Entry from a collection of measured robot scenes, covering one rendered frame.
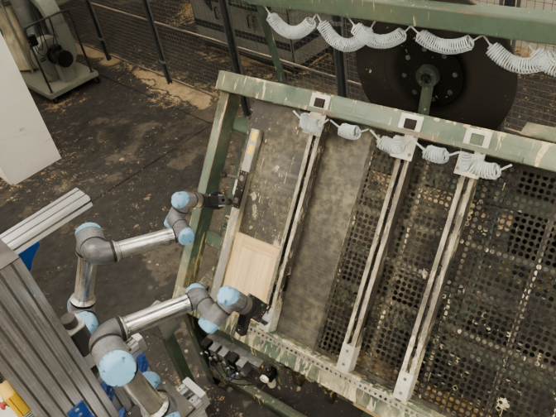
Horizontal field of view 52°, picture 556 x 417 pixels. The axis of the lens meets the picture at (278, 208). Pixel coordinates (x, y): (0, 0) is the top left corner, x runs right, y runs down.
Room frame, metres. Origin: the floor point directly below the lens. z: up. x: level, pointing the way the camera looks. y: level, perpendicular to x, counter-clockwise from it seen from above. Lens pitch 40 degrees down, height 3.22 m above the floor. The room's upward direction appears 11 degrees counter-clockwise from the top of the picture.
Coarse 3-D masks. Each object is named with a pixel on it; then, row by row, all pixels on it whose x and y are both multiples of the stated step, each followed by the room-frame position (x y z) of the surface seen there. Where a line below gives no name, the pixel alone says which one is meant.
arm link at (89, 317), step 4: (80, 312) 1.86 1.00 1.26; (84, 312) 1.84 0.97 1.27; (88, 312) 1.84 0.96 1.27; (92, 312) 1.87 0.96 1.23; (80, 316) 1.82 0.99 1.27; (84, 316) 1.82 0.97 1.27; (88, 316) 1.81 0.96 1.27; (92, 316) 1.81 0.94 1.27; (96, 316) 1.86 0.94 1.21; (84, 320) 1.79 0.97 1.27; (88, 320) 1.79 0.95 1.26; (92, 320) 1.79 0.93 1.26; (96, 320) 1.80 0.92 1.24; (88, 324) 1.77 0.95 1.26; (92, 324) 1.77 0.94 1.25; (96, 324) 1.78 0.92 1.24; (92, 328) 1.75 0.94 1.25; (92, 332) 1.75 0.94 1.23
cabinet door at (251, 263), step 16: (240, 240) 2.22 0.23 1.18; (256, 240) 2.16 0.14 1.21; (240, 256) 2.16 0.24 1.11; (256, 256) 2.11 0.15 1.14; (272, 256) 2.06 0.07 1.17; (240, 272) 2.11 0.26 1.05; (256, 272) 2.06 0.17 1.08; (272, 272) 2.01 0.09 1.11; (240, 288) 2.06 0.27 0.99; (256, 288) 2.01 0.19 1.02
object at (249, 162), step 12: (252, 144) 2.47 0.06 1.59; (252, 156) 2.43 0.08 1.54; (252, 168) 2.42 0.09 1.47; (240, 216) 2.30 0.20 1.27; (228, 228) 2.27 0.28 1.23; (228, 240) 2.23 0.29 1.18; (228, 252) 2.19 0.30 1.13; (216, 276) 2.15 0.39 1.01; (216, 288) 2.11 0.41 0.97; (216, 300) 2.07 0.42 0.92
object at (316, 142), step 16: (320, 96) 2.33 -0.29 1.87; (304, 112) 2.20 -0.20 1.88; (304, 128) 2.20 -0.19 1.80; (320, 144) 2.24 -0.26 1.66; (304, 160) 2.22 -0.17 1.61; (320, 160) 2.23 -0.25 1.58; (304, 176) 2.18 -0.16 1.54; (304, 192) 2.12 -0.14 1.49; (304, 208) 2.11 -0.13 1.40; (288, 224) 2.07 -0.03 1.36; (288, 240) 2.05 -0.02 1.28; (288, 256) 1.97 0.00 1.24; (288, 272) 1.96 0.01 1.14; (272, 288) 1.92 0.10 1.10; (272, 304) 1.86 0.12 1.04; (272, 320) 1.82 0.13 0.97
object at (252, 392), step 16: (368, 192) 2.86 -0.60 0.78; (208, 272) 2.42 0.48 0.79; (208, 288) 2.31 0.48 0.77; (384, 288) 2.11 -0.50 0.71; (192, 320) 2.26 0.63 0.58; (192, 336) 2.21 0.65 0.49; (336, 336) 1.77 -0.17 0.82; (400, 336) 1.95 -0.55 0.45; (208, 368) 2.19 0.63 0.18; (224, 368) 2.16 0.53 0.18; (288, 368) 2.04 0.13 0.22; (400, 368) 1.53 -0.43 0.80; (320, 384) 1.88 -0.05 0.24; (448, 384) 1.38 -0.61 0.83; (256, 400) 1.92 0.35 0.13; (272, 400) 1.88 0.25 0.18; (288, 416) 1.76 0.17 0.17; (304, 416) 1.74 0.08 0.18; (512, 416) 1.18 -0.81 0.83
